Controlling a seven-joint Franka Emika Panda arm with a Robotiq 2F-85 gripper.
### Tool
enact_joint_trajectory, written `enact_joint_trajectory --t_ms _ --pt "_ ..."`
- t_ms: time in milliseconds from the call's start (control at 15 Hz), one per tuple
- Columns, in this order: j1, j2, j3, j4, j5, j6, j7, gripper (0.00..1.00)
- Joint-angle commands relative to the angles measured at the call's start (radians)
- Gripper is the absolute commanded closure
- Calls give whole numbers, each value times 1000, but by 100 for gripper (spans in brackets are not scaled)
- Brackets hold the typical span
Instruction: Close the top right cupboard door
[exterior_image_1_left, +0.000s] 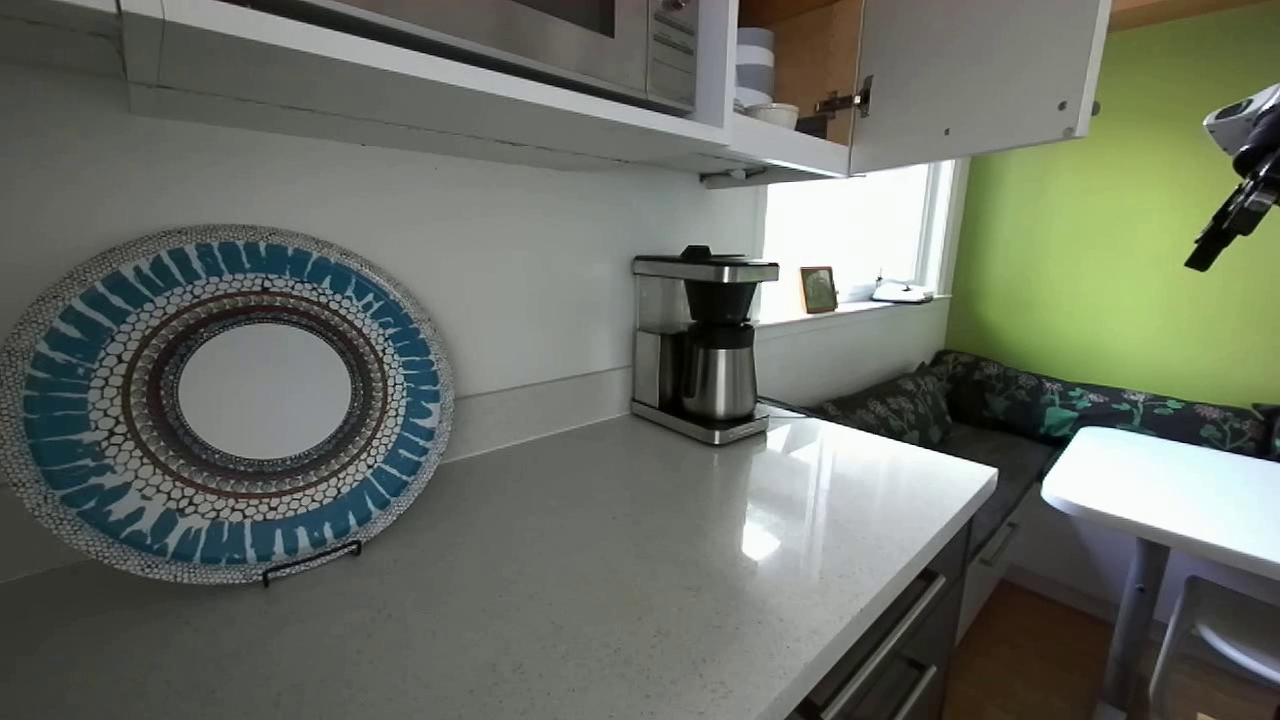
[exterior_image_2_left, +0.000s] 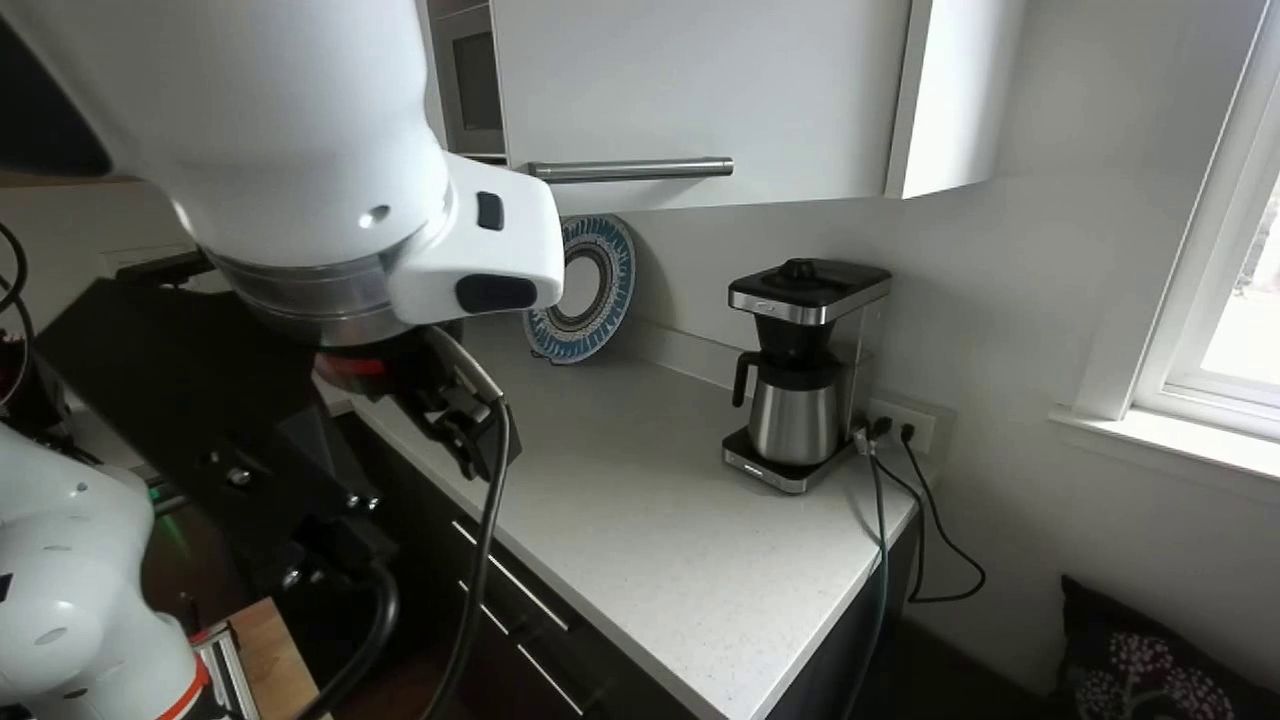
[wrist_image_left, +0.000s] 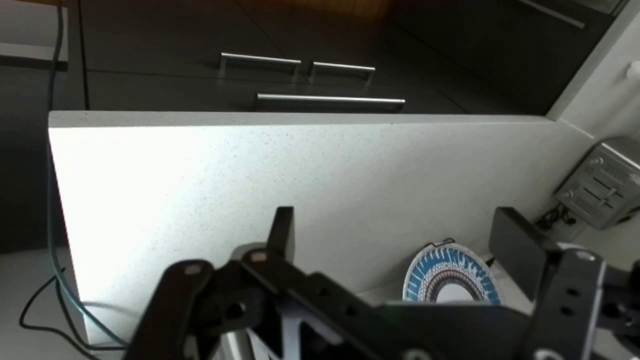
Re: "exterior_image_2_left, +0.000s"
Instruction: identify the white wall cupboard carcass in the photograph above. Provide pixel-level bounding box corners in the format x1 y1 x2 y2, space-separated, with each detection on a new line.
885 0 1035 203

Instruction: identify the stainless steel coffee carafe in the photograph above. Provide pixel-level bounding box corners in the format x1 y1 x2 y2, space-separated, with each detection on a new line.
728 354 849 474

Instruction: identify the white window frame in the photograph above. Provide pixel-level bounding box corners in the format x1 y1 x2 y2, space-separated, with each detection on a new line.
1045 0 1280 488

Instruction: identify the blue white decorative plate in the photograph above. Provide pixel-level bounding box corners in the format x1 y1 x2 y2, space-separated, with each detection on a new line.
523 211 641 367

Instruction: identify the white wall outlet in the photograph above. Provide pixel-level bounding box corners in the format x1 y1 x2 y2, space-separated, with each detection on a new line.
854 391 960 464

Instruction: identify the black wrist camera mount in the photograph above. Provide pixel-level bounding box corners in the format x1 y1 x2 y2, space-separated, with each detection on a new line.
36 274 404 634

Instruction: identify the long steel door handle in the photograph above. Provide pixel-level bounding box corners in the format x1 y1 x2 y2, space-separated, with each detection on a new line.
523 154 741 188

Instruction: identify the wooden board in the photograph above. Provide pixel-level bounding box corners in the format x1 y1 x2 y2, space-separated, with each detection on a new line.
197 596 328 720

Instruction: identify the dark patterned cushion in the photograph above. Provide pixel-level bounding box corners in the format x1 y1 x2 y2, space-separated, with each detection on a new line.
1054 574 1280 720

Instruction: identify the black steel coffee maker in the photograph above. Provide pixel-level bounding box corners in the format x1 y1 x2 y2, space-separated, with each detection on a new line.
717 257 894 500

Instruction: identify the grey green power cable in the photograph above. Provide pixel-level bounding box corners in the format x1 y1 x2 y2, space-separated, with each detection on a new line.
834 445 894 720

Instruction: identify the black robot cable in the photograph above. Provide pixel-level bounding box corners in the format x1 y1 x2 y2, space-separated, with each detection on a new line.
295 327 520 720

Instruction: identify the dark drawer cabinet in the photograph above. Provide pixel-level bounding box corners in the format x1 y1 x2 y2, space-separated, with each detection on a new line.
315 397 926 720

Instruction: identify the wide white cupboard door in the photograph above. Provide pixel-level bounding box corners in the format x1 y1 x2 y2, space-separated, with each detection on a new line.
482 0 921 221

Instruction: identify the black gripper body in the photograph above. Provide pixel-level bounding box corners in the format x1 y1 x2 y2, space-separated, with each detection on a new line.
315 326 473 425

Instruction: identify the black power cable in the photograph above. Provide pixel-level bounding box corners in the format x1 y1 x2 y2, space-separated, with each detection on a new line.
890 438 993 610

